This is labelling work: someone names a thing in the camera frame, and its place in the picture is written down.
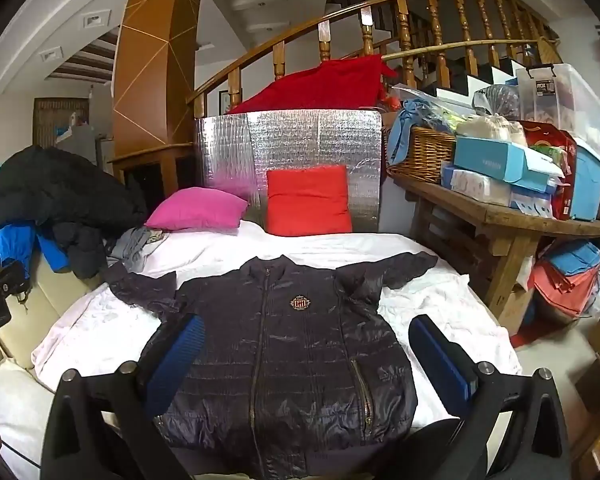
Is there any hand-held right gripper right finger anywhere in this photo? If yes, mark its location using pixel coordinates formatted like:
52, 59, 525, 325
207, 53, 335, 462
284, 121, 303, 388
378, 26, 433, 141
409, 314, 586, 480

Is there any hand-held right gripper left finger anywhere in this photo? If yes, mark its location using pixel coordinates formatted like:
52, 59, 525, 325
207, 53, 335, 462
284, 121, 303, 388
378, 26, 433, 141
40, 312, 208, 480

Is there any dark puffer jacket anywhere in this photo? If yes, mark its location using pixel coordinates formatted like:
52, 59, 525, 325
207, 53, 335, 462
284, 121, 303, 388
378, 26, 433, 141
101, 252, 438, 478

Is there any cream leather sofa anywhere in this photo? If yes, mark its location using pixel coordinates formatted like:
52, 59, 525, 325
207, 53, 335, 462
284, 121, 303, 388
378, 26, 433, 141
0, 255, 113, 480

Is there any blue jacket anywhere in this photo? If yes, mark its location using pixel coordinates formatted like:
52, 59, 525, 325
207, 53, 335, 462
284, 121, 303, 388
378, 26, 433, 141
0, 195, 73, 273

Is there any white bed blanket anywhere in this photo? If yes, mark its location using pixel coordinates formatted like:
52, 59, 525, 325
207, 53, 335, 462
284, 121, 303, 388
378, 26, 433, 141
32, 220, 523, 461

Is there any grey garment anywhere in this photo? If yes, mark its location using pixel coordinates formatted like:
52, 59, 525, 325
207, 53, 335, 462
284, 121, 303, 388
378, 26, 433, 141
105, 226, 168, 271

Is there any black coat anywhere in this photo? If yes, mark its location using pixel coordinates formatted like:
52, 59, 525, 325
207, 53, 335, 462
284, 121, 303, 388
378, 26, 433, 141
0, 145, 148, 281

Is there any salmon folded cloth stack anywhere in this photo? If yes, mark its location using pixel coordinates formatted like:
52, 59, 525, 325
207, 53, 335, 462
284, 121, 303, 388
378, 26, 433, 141
532, 240, 600, 318

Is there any magenta pillow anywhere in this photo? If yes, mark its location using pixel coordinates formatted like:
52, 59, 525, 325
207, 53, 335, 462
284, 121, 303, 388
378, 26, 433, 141
145, 186, 249, 232

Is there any wooden side table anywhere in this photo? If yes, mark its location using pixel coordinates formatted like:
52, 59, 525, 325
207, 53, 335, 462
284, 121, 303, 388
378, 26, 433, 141
387, 170, 600, 336

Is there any white tissue pack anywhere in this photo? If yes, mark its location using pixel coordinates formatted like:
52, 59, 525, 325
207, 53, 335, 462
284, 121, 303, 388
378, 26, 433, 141
440, 162, 513, 208

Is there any grey refrigerator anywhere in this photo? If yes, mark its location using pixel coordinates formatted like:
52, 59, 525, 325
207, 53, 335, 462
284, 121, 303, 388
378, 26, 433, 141
55, 124, 115, 166

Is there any wooden lattice screen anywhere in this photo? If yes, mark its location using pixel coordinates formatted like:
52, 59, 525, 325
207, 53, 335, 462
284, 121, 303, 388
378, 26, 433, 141
33, 97, 91, 151

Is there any red pillow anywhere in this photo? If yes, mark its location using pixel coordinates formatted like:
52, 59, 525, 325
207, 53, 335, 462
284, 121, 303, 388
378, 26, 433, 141
265, 165, 353, 237

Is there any light blue cardboard box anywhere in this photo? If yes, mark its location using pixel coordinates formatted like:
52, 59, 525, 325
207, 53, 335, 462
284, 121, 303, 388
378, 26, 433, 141
452, 135, 566, 193

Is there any wicker basket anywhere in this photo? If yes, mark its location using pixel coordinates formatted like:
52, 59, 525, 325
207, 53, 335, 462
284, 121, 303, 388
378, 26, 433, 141
386, 126, 458, 186

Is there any blue plastic bin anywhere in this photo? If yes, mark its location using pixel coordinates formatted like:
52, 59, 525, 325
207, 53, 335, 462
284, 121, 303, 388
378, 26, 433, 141
570, 137, 600, 223

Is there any blue cloth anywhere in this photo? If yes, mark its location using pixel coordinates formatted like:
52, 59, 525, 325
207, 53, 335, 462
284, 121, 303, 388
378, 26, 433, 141
387, 97, 456, 166

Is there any beige plastic bag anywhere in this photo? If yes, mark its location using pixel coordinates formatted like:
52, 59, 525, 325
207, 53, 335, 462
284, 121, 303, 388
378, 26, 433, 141
457, 114, 528, 148

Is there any red gift box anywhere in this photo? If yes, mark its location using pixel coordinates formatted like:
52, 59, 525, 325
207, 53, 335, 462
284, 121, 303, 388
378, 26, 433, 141
522, 120, 578, 221

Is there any silver foil insulation panel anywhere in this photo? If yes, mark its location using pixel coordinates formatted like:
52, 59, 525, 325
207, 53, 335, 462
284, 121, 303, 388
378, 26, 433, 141
192, 107, 383, 233

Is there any dark patterned bag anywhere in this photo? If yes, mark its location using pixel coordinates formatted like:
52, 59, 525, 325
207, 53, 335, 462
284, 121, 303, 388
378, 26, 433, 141
472, 84, 523, 121

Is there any clear plastic storage box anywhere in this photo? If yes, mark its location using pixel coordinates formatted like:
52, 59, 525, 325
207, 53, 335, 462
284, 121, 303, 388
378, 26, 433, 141
517, 62, 600, 153

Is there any wooden pillar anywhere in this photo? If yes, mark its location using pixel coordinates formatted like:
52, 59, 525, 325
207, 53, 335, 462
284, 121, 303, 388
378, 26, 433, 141
107, 0, 206, 201

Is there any black and white staircase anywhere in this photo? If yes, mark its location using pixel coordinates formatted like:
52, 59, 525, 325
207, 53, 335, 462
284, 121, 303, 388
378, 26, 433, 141
415, 52, 528, 101

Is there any red cloth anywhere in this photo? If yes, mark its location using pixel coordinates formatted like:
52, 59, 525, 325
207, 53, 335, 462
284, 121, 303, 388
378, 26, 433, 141
227, 55, 398, 116

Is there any wooden stair railing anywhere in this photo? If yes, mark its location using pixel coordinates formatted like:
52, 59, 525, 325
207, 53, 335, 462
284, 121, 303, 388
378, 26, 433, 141
187, 0, 563, 121

